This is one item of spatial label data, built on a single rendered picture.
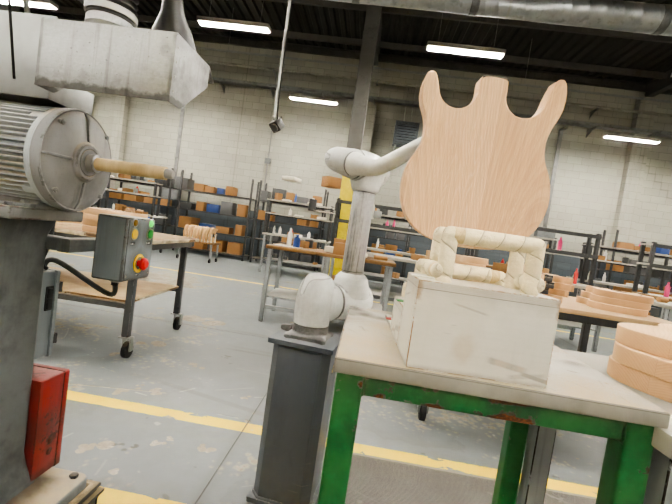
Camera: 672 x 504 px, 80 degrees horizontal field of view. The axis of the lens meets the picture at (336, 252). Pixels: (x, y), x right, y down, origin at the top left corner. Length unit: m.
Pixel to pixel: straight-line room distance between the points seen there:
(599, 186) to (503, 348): 12.90
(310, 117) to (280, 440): 11.32
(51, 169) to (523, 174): 1.09
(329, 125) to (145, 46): 11.53
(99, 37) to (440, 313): 0.90
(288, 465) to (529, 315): 1.30
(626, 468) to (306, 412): 1.13
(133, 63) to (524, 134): 0.87
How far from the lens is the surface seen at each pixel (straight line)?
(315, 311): 1.69
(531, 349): 0.87
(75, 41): 1.10
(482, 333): 0.83
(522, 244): 0.85
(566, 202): 13.25
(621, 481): 1.02
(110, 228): 1.40
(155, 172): 1.10
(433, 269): 0.81
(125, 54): 1.03
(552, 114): 1.10
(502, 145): 1.05
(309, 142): 12.41
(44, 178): 1.15
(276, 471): 1.91
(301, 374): 1.72
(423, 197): 1.00
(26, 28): 1.29
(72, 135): 1.19
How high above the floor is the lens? 1.17
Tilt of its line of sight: 3 degrees down
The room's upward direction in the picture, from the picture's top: 8 degrees clockwise
